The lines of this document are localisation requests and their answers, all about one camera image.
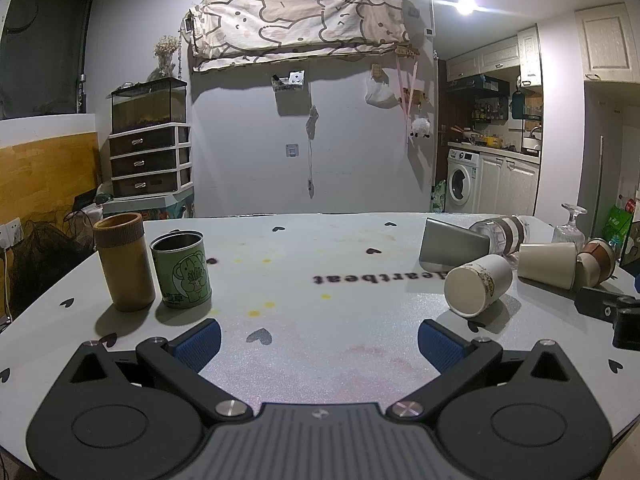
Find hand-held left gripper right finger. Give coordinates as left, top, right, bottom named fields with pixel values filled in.
left=392, top=319, right=581, bottom=423

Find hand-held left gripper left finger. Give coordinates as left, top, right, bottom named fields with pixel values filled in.
left=62, top=319, right=253, bottom=423

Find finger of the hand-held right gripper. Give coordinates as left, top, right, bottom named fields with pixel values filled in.
left=575, top=287, right=640, bottom=350

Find white paper cup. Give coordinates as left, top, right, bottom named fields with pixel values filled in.
left=444, top=254, right=514, bottom=319

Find cup with brown sleeve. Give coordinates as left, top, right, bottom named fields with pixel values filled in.
left=575, top=238, right=617, bottom=287

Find cream paper cup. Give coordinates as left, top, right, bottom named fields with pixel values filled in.
left=517, top=242, right=582, bottom=291

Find green printed tin cup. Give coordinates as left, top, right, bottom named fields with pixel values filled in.
left=150, top=230, right=213, bottom=310

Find silver metal cup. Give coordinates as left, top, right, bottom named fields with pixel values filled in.
left=419, top=217, right=491, bottom=273

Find brown bamboo cup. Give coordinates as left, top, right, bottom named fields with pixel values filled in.
left=92, top=212, right=157, bottom=312

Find clear glass goblet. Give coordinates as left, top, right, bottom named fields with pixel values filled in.
left=552, top=204, right=588, bottom=249

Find green shopping bag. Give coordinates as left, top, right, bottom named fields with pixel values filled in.
left=606, top=199, right=640, bottom=247

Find pale green low cabinet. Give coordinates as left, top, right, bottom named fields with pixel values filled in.
left=101, top=186, right=197, bottom=222

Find white lower kitchen cabinet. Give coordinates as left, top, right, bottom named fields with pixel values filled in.
left=477, top=152, right=542, bottom=219

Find white washing machine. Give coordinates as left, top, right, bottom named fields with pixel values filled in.
left=446, top=147, right=482, bottom=214

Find black mesh net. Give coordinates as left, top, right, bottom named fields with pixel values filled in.
left=10, top=219, right=96, bottom=318

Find white plastic drawer unit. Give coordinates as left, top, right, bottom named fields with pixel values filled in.
left=108, top=123, right=194, bottom=199

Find wooden panel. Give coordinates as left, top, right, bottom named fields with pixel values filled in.
left=0, top=130, right=102, bottom=228

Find glass fish tank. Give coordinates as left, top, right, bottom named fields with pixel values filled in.
left=111, top=78, right=189, bottom=135

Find white plastic bag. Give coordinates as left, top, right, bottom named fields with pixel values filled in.
left=365, top=77, right=402, bottom=109

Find tall white cabinet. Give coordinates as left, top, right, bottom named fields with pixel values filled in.
left=574, top=2, right=640, bottom=84

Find white upper kitchen cabinets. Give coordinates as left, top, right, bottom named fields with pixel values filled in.
left=445, top=25, right=544, bottom=88

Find dried flower bouquet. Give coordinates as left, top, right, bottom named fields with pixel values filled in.
left=153, top=35, right=181, bottom=81

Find printed blanket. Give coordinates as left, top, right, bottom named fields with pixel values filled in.
left=186, top=0, right=407, bottom=73

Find black curtain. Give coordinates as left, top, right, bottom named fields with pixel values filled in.
left=0, top=0, right=97, bottom=122

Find white mop handle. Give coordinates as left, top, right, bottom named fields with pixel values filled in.
left=594, top=136, right=607, bottom=242

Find wall socket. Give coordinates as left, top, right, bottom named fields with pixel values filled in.
left=0, top=217, right=24, bottom=252

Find hanging white cord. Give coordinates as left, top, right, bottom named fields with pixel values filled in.
left=304, top=105, right=321, bottom=199

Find small wall holder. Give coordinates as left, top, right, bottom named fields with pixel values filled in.
left=271, top=69, right=306, bottom=94

